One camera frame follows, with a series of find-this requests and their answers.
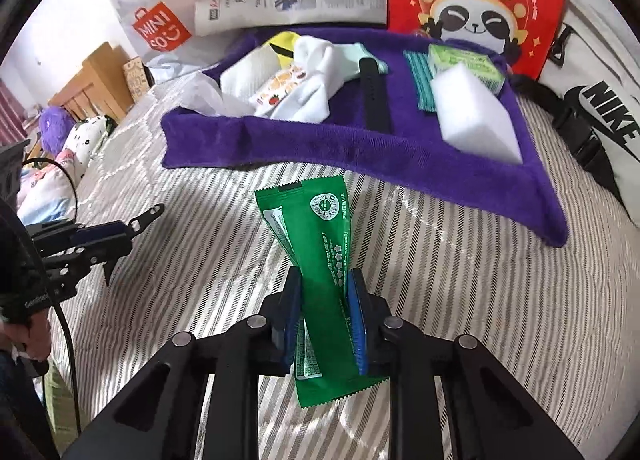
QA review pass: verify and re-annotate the purple plush toy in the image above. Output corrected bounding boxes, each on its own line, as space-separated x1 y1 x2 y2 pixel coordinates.
39 106 73 156

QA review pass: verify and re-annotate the crumpled clear plastic wrap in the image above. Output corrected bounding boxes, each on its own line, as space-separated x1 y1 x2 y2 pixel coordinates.
172 71 251 117

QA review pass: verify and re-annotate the pink striped curtain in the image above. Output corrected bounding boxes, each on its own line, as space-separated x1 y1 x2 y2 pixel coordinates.
0 80 26 141

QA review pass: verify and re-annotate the pastel printed pillow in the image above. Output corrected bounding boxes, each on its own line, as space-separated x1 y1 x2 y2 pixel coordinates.
15 150 78 226

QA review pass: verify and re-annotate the teal striped cloth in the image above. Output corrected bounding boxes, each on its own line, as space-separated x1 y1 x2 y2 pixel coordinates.
402 50 441 113

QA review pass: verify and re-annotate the yellow pouch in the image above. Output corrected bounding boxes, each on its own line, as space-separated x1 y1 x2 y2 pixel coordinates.
265 31 301 66

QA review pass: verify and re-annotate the white waist bag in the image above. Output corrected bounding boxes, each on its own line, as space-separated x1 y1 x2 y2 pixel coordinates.
510 0 640 228

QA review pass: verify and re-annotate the fruit print tissue pack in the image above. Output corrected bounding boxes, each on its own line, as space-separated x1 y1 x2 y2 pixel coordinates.
220 50 308 118

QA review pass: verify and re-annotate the white spotted pillow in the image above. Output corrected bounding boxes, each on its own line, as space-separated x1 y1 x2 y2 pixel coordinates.
65 115 117 166

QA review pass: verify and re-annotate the person's dark clothing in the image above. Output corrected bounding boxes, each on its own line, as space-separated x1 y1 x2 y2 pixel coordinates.
0 350 61 460

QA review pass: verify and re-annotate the small patterned box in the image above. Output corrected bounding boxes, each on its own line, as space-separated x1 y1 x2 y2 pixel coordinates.
122 56 151 103

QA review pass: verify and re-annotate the white sock mint toe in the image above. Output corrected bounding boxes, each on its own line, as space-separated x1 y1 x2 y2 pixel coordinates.
290 35 391 123

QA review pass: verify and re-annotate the person's left hand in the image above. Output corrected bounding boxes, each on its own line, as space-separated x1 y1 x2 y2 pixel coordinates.
0 312 51 376

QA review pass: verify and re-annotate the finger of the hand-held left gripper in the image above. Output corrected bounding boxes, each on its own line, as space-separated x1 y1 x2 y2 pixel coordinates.
75 204 166 253
50 247 131 287

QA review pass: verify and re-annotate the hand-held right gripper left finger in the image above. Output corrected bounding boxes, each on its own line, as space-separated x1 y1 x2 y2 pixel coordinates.
62 267 306 460

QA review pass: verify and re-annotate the black watch strap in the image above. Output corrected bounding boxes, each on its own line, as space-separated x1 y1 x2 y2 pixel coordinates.
359 57 393 133

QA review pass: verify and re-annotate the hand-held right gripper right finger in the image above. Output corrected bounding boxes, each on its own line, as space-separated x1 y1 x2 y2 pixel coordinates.
347 267 586 460

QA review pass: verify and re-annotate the white plastic shopping bag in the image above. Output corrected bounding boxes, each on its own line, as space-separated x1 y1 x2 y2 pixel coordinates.
97 0 226 83

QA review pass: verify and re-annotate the wooden headboard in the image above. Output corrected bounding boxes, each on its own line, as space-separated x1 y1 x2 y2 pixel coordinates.
47 41 133 123

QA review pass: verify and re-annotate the white sponge block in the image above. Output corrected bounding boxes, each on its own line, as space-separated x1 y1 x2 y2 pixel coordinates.
430 62 523 163

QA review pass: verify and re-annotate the light green tissue pack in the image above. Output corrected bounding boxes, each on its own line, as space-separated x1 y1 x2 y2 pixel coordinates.
427 42 503 96

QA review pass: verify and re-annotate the purple towel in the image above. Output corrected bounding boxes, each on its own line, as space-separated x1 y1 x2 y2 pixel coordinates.
160 27 571 248

